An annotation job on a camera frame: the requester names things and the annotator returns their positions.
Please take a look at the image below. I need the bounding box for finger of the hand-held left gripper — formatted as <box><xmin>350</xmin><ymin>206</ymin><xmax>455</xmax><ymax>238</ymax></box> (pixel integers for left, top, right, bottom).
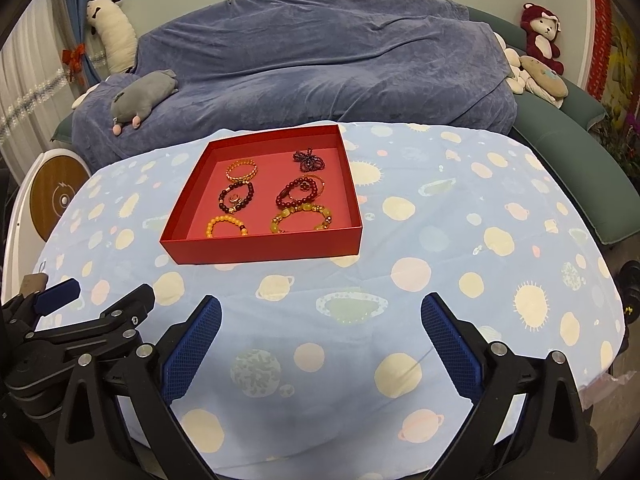
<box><xmin>30</xmin><ymin>284</ymin><xmax>156</xmax><ymax>375</ymax></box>
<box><xmin>0</xmin><ymin>280</ymin><xmax>81</xmax><ymax>333</ymax></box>

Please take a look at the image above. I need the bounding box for green sofa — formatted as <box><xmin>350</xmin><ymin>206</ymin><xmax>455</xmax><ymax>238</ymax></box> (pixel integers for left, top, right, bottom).
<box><xmin>50</xmin><ymin>5</ymin><xmax>640</xmax><ymax>246</ymax></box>

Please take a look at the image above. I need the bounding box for white plush toy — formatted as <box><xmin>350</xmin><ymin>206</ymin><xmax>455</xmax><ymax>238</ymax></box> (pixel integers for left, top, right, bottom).
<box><xmin>492</xmin><ymin>32</ymin><xmax>563</xmax><ymax>109</ymax></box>

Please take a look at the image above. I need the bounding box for red cardboard box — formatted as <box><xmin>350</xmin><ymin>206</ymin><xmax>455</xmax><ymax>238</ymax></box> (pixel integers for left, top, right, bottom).
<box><xmin>159</xmin><ymin>125</ymin><xmax>364</xmax><ymax>266</ymax></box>

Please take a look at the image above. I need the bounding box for red ribbon bow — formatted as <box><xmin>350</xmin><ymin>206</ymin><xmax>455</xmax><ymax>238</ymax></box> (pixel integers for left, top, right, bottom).
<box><xmin>62</xmin><ymin>44</ymin><xmax>87</xmax><ymax>71</ymax></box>

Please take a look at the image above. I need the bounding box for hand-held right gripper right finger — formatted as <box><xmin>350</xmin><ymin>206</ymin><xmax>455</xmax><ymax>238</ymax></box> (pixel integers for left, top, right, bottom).
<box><xmin>420</xmin><ymin>292</ymin><xmax>593</xmax><ymax>480</ymax></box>

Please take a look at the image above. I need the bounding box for blue velvet blanket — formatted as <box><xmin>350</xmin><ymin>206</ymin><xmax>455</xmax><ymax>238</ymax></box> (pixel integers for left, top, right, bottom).
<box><xmin>70</xmin><ymin>0</ymin><xmax>518</xmax><ymax>171</ymax></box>

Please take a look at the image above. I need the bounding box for dark purple beaded ornament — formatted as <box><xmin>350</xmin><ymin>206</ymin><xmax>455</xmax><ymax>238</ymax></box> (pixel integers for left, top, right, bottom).
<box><xmin>292</xmin><ymin>147</ymin><xmax>326</xmax><ymax>172</ymax></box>

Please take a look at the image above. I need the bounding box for white device with wooden disc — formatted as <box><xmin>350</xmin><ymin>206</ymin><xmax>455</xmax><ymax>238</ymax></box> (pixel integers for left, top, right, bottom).
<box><xmin>0</xmin><ymin>150</ymin><xmax>92</xmax><ymax>301</ymax></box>

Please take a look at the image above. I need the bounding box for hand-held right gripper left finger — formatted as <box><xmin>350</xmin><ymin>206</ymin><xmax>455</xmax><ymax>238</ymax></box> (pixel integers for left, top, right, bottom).
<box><xmin>52</xmin><ymin>295</ymin><xmax>223</xmax><ymax>480</ymax></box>

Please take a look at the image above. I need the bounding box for red patterned wall hanging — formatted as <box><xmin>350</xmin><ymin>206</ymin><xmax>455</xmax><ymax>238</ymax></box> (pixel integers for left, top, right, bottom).
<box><xmin>585</xmin><ymin>0</ymin><xmax>613</xmax><ymax>101</ymax></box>

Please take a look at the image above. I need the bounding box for white sheer curtain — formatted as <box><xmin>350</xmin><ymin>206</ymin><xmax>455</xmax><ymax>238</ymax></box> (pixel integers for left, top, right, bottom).
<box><xmin>0</xmin><ymin>5</ymin><xmax>86</xmax><ymax>161</ymax></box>

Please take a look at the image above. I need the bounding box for planet print blue tablecloth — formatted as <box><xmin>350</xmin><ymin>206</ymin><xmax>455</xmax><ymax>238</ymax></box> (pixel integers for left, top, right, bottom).
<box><xmin>30</xmin><ymin>120</ymin><xmax>628</xmax><ymax>480</ymax></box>

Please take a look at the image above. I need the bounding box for red plush monkey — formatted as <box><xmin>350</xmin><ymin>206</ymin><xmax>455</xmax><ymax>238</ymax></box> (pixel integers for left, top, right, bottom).
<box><xmin>520</xmin><ymin>2</ymin><xmax>566</xmax><ymax>76</ymax></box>

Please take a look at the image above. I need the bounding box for white plush alpaca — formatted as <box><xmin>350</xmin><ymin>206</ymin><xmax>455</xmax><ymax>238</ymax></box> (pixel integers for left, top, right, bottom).
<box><xmin>85</xmin><ymin>0</ymin><xmax>138</xmax><ymax>75</ymax></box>

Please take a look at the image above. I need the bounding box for dark red bead bracelet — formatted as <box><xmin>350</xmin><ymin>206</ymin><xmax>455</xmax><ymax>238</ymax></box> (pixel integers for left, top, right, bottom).
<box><xmin>276</xmin><ymin>176</ymin><xmax>321</xmax><ymax>209</ymax></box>

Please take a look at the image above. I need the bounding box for grey plush mouse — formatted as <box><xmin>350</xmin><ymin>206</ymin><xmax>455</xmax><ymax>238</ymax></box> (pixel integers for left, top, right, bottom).
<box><xmin>110</xmin><ymin>69</ymin><xmax>180</xmax><ymax>137</ymax></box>

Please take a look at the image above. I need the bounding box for yellow crystal bracelet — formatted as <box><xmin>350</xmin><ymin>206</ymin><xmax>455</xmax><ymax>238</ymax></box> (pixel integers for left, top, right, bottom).
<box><xmin>270</xmin><ymin>204</ymin><xmax>335</xmax><ymax>235</ymax></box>

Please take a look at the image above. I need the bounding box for gold chain bracelet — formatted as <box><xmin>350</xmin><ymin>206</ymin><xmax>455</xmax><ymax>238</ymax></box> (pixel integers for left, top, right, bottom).
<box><xmin>225</xmin><ymin>159</ymin><xmax>259</xmax><ymax>183</ymax></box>

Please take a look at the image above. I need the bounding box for dark brown bead bracelet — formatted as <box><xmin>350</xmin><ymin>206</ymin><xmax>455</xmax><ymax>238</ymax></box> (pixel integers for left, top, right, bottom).
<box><xmin>217</xmin><ymin>181</ymin><xmax>256</xmax><ymax>213</ymax></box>

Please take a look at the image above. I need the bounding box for beige round plush cushion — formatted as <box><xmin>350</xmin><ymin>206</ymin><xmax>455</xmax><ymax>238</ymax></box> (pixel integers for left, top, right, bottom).
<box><xmin>519</xmin><ymin>55</ymin><xmax>569</xmax><ymax>98</ymax></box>

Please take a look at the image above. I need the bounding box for flower arrangement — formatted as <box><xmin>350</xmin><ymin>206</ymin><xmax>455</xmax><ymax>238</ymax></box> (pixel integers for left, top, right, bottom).
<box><xmin>600</xmin><ymin>10</ymin><xmax>640</xmax><ymax>176</ymax></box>

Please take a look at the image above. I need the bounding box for yellow bead bracelet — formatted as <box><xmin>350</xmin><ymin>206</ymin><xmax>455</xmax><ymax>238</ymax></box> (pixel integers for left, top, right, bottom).
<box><xmin>206</xmin><ymin>214</ymin><xmax>249</xmax><ymax>239</ymax></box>

